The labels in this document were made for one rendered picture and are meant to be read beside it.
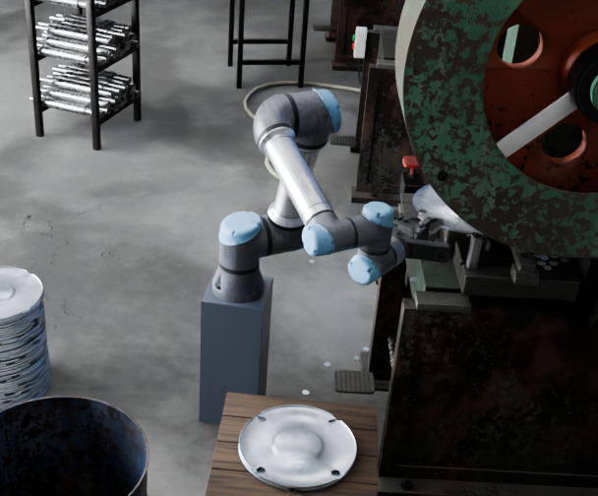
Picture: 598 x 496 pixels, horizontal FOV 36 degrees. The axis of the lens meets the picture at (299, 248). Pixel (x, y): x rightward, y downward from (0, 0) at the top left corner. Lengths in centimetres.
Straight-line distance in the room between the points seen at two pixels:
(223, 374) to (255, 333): 19
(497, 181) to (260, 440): 87
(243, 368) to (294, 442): 49
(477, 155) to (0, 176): 282
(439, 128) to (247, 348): 106
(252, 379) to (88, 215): 149
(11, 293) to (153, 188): 147
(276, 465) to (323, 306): 128
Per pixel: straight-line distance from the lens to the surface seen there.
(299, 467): 227
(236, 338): 269
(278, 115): 229
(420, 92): 188
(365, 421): 243
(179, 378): 308
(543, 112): 197
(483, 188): 199
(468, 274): 240
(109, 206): 407
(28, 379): 295
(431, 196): 258
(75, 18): 471
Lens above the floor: 194
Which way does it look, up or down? 31 degrees down
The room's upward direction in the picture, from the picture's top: 5 degrees clockwise
